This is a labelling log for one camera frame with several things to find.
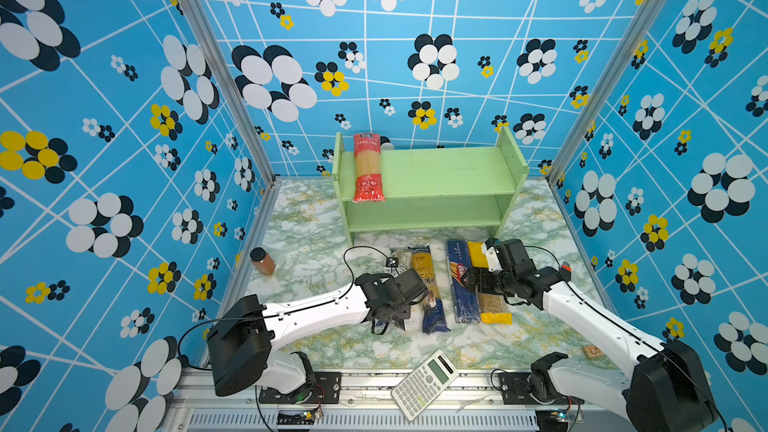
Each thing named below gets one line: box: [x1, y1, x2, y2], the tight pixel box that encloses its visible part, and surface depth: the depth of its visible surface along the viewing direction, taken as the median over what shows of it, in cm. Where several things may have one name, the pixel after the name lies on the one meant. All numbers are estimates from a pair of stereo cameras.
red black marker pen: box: [560, 261, 572, 277], surface depth 96 cm
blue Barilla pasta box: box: [447, 240, 481, 324], surface depth 90 cm
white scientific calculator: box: [391, 349, 459, 422], surface depth 75 cm
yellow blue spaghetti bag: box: [407, 245, 451, 334], surface depth 87 cm
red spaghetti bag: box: [352, 133, 386, 203], surface depth 82 cm
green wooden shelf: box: [332, 126, 529, 246], surface depth 91 cm
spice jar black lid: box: [250, 246, 267, 262], surface depth 90 cm
